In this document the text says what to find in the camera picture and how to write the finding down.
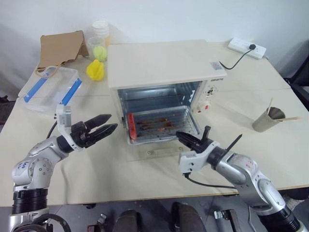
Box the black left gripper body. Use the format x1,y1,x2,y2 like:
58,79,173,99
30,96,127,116
70,121,94,149

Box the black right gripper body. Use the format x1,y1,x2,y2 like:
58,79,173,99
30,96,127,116
192,138,214,153

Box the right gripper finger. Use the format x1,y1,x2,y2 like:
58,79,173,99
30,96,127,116
176,130,203,148
201,125,211,144

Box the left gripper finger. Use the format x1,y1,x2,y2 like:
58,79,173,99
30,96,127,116
85,114,113,132
88,123,119,144

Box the metal sausage tray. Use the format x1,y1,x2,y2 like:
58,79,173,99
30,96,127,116
126,104,201,146

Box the glass toaster oven door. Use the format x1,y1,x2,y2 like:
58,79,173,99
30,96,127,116
126,142,194,163

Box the cream toaster oven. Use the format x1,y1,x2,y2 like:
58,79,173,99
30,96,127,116
107,40,228,131

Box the red sausages on skewers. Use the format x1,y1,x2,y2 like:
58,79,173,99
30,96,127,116
136,116,175,131

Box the yellow toy starfruit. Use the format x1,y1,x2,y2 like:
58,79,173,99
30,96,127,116
86,59,106,82

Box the clear box with blue clips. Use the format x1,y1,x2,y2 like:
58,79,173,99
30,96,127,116
17,66,83,113

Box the grey metal cup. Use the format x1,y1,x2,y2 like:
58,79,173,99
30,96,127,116
252,106,286,133

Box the clear jar with green ball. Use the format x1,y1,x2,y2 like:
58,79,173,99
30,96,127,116
87,37,108,62

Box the dark rounded shape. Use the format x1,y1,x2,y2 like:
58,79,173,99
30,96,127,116
115,209,141,232
170,202,201,232

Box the metal clamp under table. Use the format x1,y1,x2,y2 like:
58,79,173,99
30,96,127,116
213,208,242,232

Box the brown cardboard piece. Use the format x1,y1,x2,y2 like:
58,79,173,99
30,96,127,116
35,30,90,73

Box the dark object at table edge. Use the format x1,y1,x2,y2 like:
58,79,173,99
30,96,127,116
0,95,11,124

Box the clear jar with white lid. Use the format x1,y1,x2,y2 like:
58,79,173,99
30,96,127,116
92,21,112,46

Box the white power strip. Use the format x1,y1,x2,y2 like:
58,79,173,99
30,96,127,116
228,37,267,59

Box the black chair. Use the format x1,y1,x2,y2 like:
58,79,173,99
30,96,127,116
284,38,309,110

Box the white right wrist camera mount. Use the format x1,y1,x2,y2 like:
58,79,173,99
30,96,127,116
178,141,221,174

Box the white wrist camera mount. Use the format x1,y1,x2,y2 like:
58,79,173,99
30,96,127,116
55,104,79,151
178,141,221,174

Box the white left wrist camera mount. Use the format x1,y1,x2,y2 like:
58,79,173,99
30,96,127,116
55,104,79,151

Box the black cable tie on wrist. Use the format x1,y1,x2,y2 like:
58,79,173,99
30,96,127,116
225,133,243,153

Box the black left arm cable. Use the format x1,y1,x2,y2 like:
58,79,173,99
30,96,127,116
45,120,59,140

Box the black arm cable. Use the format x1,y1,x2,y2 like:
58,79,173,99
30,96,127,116
45,120,59,140
184,172,237,189

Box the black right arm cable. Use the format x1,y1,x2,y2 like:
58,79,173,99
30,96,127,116
184,172,237,189

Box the black oven power cable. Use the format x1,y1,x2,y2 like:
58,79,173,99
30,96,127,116
218,48,252,71

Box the metal bracket under table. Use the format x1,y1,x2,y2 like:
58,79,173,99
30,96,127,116
86,212,107,232

